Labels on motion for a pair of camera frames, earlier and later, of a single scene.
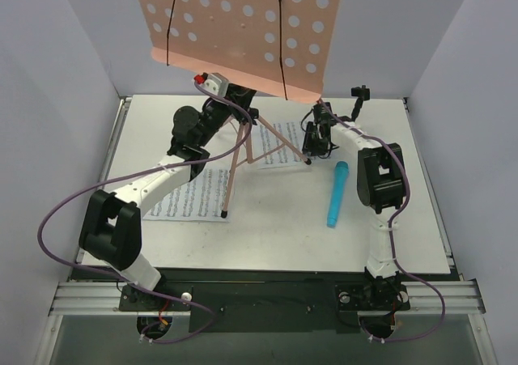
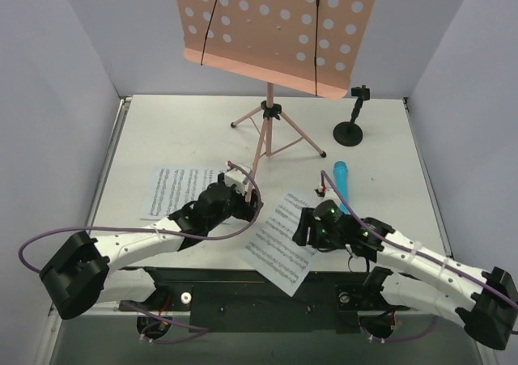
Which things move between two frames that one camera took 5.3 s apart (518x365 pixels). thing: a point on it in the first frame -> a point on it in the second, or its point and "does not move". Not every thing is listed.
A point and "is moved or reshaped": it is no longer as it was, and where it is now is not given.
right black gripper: [320, 112] -> [303, 226]
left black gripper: [240, 95] -> [248, 207]
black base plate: [269, 300] does not move
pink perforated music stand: [278, 34] is moved or reshaped
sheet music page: [283, 158] -> [273, 248]
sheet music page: [201, 199] does not move
